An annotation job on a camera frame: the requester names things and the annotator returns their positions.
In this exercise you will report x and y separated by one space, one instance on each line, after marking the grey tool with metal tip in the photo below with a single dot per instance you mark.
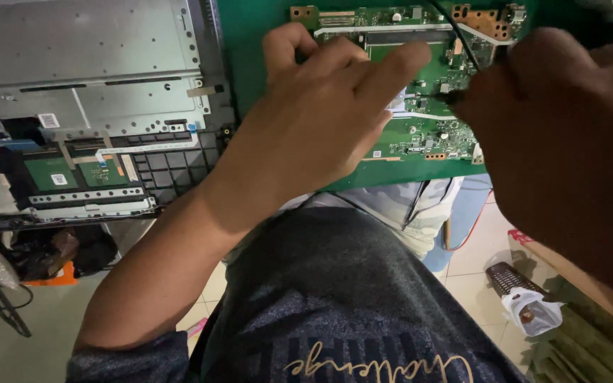
612 13

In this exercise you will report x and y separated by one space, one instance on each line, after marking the black perforated device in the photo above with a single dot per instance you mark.
508 276

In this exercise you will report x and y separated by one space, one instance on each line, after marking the person's right hand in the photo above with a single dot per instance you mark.
562 122

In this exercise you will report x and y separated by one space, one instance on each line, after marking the green laptop motherboard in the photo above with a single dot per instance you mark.
429 133

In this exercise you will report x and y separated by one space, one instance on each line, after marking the green folded cloth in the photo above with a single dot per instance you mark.
583 346

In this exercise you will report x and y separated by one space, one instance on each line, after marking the green cutting mat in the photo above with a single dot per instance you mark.
242 48

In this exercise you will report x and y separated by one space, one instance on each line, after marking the black bag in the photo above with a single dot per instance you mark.
67 250

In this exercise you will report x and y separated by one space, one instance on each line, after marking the brown cardboard box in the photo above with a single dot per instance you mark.
567 266

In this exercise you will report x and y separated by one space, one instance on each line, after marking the person's left hand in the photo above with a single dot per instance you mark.
296 138

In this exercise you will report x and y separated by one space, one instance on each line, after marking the person's right fingers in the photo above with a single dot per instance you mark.
482 98

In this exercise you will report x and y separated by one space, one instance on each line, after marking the dark grey printed shirt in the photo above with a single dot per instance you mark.
338 298

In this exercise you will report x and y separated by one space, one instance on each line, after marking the pink item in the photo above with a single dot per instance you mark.
197 327

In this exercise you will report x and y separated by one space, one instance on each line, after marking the white plastic bag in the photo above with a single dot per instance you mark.
532 314

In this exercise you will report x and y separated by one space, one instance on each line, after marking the open grey laptop chassis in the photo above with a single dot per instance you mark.
88 74

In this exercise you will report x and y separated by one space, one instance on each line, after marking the orange plastic item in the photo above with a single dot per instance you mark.
54 277

